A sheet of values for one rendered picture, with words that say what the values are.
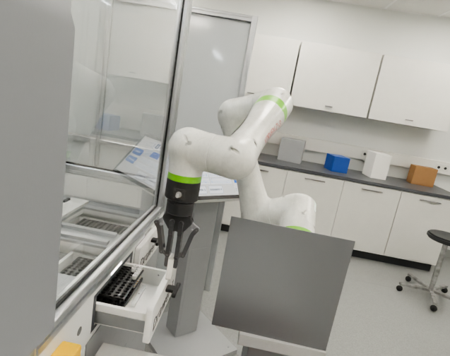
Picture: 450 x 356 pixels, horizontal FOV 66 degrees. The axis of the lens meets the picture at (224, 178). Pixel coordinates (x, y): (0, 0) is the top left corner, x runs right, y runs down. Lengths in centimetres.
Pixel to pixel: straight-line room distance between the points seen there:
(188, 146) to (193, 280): 139
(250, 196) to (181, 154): 50
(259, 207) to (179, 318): 113
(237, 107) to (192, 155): 44
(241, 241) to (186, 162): 34
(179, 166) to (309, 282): 55
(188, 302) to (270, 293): 113
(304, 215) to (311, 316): 33
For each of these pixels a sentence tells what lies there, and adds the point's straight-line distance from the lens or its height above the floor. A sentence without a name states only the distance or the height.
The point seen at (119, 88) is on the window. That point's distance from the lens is 92.
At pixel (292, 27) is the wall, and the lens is 459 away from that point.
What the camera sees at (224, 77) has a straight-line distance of 252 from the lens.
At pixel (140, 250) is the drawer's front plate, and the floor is 92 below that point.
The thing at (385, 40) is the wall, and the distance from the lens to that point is 477.
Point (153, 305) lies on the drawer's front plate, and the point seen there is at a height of 93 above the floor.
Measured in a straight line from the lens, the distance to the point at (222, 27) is 257.
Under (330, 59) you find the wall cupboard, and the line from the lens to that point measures 422.
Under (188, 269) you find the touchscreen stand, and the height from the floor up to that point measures 49.
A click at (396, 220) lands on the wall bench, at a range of 425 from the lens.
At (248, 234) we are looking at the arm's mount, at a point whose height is 109.
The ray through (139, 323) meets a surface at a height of 87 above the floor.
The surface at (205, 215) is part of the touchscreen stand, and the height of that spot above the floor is 83.
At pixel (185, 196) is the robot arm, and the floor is 122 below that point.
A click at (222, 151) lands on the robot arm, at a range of 84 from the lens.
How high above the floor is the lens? 148
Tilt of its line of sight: 12 degrees down
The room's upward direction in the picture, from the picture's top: 10 degrees clockwise
